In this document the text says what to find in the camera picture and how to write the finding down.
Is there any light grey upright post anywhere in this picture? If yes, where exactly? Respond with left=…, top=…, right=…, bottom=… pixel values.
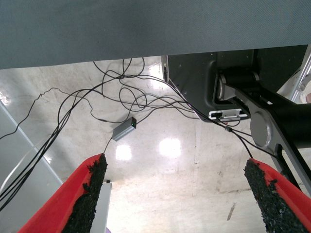
left=91, top=181, right=112, bottom=233

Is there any black frame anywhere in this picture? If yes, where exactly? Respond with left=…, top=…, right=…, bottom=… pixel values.
left=167, top=45, right=308, bottom=123

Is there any silver aluminium ladder frame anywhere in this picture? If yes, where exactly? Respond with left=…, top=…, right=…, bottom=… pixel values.
left=276, top=45, right=311, bottom=104

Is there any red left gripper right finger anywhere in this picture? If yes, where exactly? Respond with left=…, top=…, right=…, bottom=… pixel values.
left=243, top=157, right=311, bottom=233

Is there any dark grey table cloth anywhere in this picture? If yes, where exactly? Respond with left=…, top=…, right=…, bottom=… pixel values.
left=0, top=0, right=311, bottom=70

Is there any small grey adapter box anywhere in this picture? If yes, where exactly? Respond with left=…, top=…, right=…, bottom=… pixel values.
left=111, top=116, right=138, bottom=142

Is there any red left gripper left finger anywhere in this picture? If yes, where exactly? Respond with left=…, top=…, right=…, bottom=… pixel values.
left=18, top=153, right=109, bottom=233

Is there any thin black floor cable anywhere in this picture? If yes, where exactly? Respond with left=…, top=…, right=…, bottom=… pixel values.
left=103, top=137, right=115, bottom=154
left=0, top=58, right=171, bottom=212
left=167, top=79, right=277, bottom=160
left=0, top=87, right=127, bottom=140

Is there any white connector panel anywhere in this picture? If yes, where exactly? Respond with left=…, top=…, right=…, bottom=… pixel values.
left=208, top=108, right=249, bottom=121

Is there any black silver robot torso link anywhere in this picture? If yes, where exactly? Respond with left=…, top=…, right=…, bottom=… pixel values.
left=213, top=67, right=311, bottom=192

